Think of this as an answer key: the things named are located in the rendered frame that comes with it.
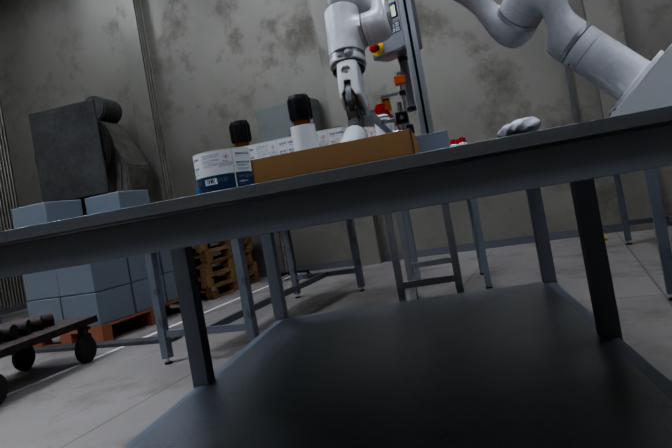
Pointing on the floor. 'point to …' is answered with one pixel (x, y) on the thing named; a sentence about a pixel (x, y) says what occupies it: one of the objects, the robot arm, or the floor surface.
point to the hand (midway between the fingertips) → (356, 129)
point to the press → (86, 152)
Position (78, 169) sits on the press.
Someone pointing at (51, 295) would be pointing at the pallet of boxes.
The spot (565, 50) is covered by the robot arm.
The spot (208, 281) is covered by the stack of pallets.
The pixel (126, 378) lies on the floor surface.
